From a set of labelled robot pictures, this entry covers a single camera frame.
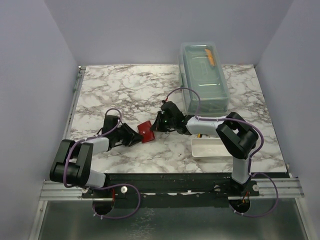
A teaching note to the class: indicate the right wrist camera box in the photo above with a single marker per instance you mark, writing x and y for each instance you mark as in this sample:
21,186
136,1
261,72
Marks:
171,110

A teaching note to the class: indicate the red leather card holder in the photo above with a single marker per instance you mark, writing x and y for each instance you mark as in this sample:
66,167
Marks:
144,129

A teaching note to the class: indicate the orange tool inside box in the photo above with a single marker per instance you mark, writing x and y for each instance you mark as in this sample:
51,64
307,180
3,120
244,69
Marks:
210,57

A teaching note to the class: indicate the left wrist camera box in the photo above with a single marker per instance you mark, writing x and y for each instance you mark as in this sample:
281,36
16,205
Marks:
110,123

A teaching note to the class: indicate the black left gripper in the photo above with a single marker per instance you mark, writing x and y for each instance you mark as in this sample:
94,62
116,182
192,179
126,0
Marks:
135,139

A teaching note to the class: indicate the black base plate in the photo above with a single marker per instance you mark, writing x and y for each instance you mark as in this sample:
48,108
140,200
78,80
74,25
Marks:
113,179

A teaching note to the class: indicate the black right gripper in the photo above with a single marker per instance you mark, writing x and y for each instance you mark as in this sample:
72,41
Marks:
157,125

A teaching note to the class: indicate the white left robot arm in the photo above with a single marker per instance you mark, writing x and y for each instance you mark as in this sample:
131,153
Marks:
73,160

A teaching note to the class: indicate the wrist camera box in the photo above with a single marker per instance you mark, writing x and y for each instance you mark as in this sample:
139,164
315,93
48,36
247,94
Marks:
171,110
110,123

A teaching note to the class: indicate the white plastic tray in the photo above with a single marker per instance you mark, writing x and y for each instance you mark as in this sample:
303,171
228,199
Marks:
209,148

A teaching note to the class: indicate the aluminium mounting rail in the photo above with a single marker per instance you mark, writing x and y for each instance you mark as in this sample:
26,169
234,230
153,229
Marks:
258,188

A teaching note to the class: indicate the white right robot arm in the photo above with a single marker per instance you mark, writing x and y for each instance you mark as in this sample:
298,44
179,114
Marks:
238,136

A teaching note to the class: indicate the clear plastic storage box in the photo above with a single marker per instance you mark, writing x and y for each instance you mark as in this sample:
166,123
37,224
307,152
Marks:
205,86

